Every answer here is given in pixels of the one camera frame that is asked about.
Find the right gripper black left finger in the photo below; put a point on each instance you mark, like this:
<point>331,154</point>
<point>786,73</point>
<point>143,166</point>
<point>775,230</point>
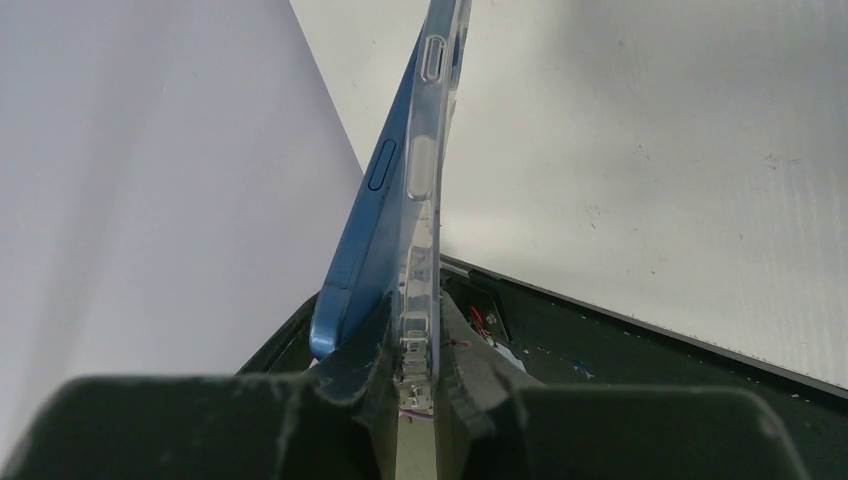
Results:
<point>335,420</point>

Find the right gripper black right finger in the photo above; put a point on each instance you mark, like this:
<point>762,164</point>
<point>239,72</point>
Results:
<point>495,421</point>

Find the black phone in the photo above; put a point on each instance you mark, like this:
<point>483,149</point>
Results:
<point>365,262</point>

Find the clear transparent phone case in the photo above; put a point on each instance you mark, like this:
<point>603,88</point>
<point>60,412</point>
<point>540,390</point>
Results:
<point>416,308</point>

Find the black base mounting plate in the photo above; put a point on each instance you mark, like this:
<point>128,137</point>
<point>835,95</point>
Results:
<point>559,343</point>

